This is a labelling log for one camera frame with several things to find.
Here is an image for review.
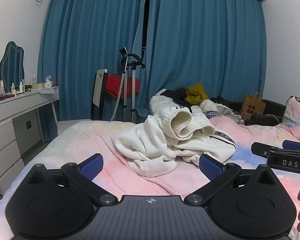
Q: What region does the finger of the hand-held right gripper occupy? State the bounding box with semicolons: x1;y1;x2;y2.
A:
282;140;300;151
251;142;285;159

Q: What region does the white dressing table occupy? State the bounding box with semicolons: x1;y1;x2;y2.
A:
0;86;60;195

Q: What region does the wavy teal mirror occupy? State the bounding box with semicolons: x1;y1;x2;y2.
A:
0;41;25;93

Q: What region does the red cloth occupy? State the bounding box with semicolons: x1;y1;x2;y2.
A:
105;74;140;98

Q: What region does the white chair with black frame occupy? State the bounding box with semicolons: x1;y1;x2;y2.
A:
90;69;108;121

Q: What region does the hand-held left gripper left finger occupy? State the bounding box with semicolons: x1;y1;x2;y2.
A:
20;153;118;207

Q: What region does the garment steamer stand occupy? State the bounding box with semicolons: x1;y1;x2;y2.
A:
109;46;146;122

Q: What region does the mustard yellow garment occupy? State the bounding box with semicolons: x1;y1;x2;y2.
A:
184;83;209;105

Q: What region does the white garment with purple print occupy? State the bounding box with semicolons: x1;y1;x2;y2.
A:
200;99;244;124

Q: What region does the pastel pink bed blanket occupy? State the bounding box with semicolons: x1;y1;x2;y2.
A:
0;116;300;240

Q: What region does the black leather chair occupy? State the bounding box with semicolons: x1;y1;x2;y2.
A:
250;99;288;127

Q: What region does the brown paper bag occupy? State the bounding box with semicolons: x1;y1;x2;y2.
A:
239;92;267;120

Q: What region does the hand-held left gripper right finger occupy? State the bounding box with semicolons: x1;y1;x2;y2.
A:
184;154;282;207

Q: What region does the pastel pillow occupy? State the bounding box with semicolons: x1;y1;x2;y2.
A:
281;96;300;137

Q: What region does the white garment with black stripe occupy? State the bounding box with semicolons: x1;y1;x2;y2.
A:
112;104;237;178

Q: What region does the white fleece garment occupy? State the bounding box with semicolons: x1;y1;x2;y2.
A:
149;89;183;117

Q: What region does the dark cloth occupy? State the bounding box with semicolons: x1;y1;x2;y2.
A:
210;95;243;105

